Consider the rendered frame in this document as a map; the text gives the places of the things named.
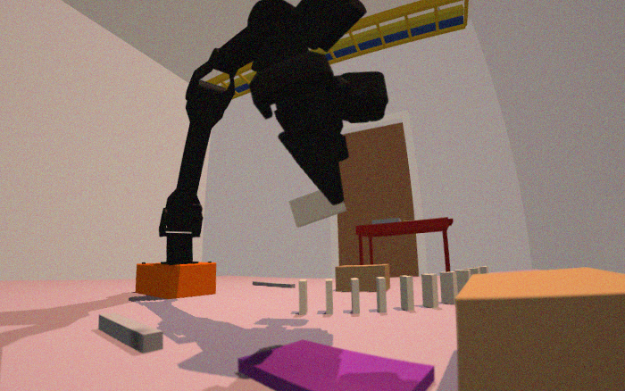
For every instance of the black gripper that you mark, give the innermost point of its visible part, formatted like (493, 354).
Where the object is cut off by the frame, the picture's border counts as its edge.
(312, 128)

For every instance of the magenta flat block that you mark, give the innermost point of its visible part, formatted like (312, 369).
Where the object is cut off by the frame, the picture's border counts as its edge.
(308, 366)

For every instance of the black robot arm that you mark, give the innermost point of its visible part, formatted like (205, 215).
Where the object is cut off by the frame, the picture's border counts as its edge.
(276, 31)

